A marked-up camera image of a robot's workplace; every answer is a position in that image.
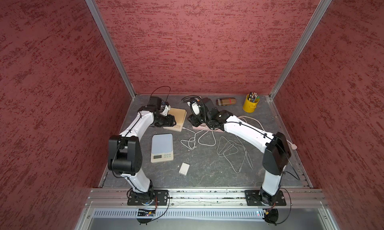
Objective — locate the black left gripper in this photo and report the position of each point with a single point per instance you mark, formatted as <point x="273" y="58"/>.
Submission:
<point x="169" y="122"/>

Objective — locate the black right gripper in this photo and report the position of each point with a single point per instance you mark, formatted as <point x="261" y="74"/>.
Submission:
<point x="194" y="120"/>

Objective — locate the white square charger block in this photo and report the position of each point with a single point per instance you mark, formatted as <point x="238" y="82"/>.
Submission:
<point x="184" y="169"/>

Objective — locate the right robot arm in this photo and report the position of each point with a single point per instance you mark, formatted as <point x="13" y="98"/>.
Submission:
<point x="275" y="147"/>

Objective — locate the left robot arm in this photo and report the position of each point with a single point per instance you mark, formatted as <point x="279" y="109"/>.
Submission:
<point x="125" y="157"/>

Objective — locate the blue top electronic scale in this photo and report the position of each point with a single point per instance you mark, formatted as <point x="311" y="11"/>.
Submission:
<point x="162" y="148"/>

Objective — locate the pink power strip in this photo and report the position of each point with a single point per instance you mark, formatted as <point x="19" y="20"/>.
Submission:
<point x="205" y="128"/>

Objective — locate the plaid pencil case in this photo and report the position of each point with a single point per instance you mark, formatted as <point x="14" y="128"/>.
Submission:
<point x="225" y="101"/>

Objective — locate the yellow pen holder cup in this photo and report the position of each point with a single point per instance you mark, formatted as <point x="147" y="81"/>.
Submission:
<point x="251" y="102"/>

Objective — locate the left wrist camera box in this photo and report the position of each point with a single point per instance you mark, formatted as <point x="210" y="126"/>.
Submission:
<point x="165" y="108"/>

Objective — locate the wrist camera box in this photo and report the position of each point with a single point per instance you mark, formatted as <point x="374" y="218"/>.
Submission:
<point x="165" y="108"/>
<point x="195" y="109"/>

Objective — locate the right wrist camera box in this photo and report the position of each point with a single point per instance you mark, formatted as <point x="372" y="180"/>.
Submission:
<point x="195" y="109"/>

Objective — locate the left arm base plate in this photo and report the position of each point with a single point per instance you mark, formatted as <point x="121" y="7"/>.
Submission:
<point x="150" y="199"/>

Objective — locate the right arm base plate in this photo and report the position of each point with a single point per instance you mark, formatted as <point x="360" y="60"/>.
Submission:
<point x="255" y="198"/>

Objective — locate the aluminium corner post right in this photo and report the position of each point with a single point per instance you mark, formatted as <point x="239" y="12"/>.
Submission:
<point x="305" y="37"/>

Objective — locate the aluminium corner post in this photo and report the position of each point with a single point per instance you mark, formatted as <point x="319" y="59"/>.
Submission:
<point x="305" y="37"/>
<point x="96" y="14"/>

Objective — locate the aluminium corner post left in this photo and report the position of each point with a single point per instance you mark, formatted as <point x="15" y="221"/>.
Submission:
<point x="96" y="14"/>

